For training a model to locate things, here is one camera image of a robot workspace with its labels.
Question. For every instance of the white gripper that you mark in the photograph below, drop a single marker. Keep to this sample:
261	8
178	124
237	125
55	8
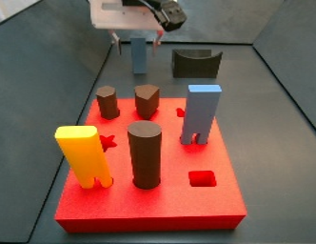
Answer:
110	15

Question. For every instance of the blue arch block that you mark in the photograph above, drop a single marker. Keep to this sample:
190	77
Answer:
138	55

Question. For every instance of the light blue arch peg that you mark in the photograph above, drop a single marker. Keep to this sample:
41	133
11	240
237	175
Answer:
200	106

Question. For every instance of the yellow arch peg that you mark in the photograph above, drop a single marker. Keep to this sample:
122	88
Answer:
82	149

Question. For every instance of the red peg board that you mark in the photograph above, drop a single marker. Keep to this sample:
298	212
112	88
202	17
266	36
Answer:
196	198

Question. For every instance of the black curved stand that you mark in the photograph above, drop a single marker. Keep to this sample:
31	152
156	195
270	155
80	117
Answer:
195	63

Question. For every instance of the brown pentagon peg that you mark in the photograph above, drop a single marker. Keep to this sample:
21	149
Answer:
146	100

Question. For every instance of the brown hexagon peg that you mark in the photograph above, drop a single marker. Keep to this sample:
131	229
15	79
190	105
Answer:
107	102

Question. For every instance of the brown cylinder peg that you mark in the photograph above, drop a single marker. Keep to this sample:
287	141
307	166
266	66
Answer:
144	142

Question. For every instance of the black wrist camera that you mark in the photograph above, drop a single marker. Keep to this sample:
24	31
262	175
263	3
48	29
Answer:
167	12

